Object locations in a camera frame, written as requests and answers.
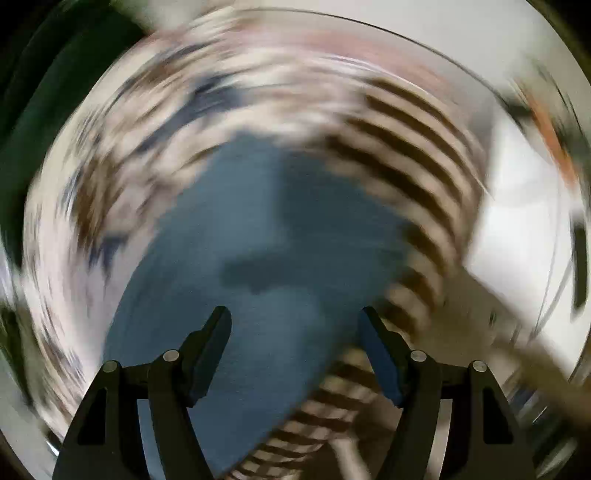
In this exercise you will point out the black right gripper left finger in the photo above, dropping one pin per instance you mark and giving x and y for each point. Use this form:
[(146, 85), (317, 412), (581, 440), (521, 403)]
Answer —
[(104, 438)]

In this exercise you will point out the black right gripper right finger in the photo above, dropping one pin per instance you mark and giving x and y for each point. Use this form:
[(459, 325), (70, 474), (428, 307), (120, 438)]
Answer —
[(484, 440)]

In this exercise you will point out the blue denim pants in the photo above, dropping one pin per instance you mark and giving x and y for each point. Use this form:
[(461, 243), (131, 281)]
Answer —
[(295, 253)]

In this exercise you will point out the white headboard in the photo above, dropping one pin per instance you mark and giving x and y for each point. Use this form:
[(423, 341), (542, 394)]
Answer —
[(527, 247)]

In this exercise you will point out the floral bed cover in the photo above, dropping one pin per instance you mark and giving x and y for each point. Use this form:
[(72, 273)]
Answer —
[(401, 121)]

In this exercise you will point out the dark green blanket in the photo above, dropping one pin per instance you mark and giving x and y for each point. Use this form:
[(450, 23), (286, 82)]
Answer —
[(68, 80)]

